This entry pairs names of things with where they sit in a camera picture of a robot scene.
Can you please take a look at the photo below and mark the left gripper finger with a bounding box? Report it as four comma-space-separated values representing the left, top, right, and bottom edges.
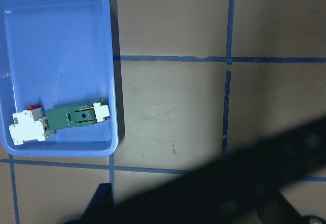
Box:
75, 117, 325, 223

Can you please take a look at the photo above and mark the green terminal block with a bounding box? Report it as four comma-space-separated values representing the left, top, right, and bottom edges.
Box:
45, 99, 110, 130

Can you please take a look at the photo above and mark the white circuit breaker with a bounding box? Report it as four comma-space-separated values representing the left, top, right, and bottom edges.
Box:
9, 104, 55, 146

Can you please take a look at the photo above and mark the blue plastic tray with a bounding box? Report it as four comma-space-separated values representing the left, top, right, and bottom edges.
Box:
1, 0, 119, 157

